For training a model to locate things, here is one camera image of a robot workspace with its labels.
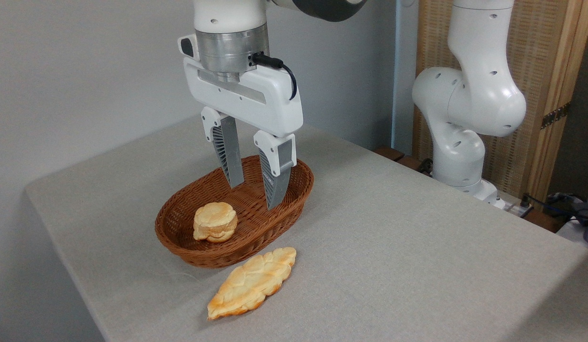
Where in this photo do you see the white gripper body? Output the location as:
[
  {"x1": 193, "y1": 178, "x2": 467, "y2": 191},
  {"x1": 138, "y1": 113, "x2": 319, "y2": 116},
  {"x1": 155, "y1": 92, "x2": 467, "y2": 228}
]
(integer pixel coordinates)
[{"x1": 178, "y1": 33, "x2": 304, "y2": 139}]

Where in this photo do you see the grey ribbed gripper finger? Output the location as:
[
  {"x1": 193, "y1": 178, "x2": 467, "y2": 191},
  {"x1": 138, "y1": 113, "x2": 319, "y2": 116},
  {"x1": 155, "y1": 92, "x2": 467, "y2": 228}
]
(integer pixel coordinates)
[
  {"x1": 201, "y1": 106, "x2": 246, "y2": 189},
  {"x1": 253, "y1": 129, "x2": 297, "y2": 211}
]

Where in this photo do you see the dark grey bundled object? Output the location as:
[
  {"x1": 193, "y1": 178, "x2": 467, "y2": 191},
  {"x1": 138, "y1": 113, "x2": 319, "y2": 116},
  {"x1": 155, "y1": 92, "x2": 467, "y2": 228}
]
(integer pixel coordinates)
[{"x1": 549, "y1": 189, "x2": 588, "y2": 247}]

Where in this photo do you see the dark metal screen hinge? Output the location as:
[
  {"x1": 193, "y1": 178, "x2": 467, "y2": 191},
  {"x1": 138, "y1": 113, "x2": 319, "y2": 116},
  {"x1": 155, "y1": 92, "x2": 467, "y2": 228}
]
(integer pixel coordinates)
[{"x1": 540, "y1": 102, "x2": 571, "y2": 130}]

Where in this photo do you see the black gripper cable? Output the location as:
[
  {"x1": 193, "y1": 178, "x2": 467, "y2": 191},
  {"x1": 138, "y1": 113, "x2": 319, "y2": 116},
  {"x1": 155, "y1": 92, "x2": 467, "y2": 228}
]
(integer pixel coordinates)
[{"x1": 250, "y1": 51, "x2": 299, "y2": 102}]

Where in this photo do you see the wooden rattan folding screen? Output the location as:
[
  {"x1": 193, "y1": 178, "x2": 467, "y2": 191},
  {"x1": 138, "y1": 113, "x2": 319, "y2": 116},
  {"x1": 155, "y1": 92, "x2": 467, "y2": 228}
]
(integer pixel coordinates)
[{"x1": 413, "y1": 0, "x2": 588, "y2": 206}]

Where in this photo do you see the brown wicker oval basket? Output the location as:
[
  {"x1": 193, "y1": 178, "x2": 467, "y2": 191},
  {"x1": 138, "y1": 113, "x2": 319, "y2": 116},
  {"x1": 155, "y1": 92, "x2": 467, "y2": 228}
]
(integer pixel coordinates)
[{"x1": 154, "y1": 154, "x2": 315, "y2": 269}]

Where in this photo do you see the long braided golden bread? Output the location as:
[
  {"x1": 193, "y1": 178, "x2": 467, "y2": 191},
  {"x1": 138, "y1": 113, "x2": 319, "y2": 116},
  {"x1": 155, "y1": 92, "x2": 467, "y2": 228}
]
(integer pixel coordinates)
[{"x1": 207, "y1": 247, "x2": 298, "y2": 322}]

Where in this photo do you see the round golden bread roll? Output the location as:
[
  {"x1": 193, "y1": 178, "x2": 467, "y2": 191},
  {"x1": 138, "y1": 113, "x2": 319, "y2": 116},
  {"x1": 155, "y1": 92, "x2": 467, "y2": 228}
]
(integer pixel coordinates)
[{"x1": 193, "y1": 202, "x2": 239, "y2": 244}]

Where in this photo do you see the black power cable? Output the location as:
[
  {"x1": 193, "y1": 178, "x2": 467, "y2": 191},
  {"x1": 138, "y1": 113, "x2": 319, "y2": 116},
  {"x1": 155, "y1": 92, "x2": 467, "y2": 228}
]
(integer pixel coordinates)
[{"x1": 519, "y1": 192, "x2": 588, "y2": 225}]

